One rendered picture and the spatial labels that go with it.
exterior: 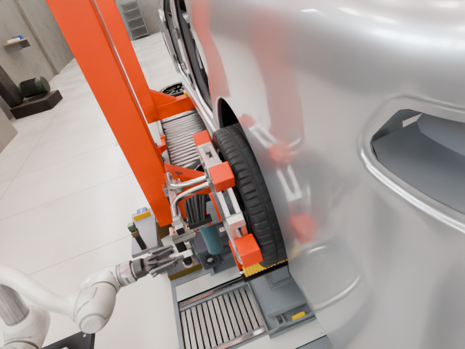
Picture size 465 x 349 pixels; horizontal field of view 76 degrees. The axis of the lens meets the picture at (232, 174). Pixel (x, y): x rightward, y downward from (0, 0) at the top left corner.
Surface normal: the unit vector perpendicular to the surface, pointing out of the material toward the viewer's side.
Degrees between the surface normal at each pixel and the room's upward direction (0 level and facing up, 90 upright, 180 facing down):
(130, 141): 90
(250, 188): 48
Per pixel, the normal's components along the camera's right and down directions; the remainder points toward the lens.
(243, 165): -0.04, -0.41
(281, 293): -0.23, -0.81
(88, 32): 0.28, 0.47
